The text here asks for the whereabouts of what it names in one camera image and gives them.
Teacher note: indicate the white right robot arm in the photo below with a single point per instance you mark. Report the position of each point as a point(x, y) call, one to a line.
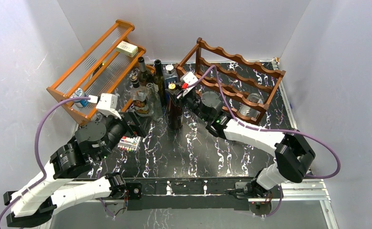
point(290, 149)

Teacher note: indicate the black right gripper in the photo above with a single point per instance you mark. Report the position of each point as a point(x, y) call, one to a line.
point(174, 94)

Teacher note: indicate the dark green wine bottle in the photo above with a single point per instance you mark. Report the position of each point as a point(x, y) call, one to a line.
point(159, 81)

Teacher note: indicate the cream cardboard box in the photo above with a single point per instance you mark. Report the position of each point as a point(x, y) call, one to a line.
point(127, 48)

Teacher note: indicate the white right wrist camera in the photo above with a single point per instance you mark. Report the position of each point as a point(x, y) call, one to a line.
point(189, 80)

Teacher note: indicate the clear bottle blue label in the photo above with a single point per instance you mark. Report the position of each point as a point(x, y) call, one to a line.
point(170, 75)

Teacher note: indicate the orange wooden shelf rack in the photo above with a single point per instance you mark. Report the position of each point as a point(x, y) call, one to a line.
point(102, 68)

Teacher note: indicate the green wine bottle brown label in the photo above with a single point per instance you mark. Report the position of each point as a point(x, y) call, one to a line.
point(145, 76)

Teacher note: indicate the colourful marker pen pack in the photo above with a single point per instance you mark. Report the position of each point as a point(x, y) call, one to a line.
point(130, 144)

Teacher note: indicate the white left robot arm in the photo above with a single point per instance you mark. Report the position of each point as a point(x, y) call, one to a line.
point(45, 195)

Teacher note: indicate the dark bottle gold foil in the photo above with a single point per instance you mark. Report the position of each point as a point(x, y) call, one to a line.
point(174, 111)

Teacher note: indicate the dark wooden wine rack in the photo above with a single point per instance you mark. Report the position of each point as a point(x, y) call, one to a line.
point(235, 86)

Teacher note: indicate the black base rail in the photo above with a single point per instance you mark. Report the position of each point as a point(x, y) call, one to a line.
point(194, 193)

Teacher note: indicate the clear glass bottle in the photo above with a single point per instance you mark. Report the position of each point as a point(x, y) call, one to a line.
point(156, 106)

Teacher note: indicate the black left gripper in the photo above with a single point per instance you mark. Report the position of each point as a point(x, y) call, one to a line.
point(142, 126)

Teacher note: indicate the blue white tin can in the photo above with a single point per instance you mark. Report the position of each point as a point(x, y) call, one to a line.
point(80, 103)

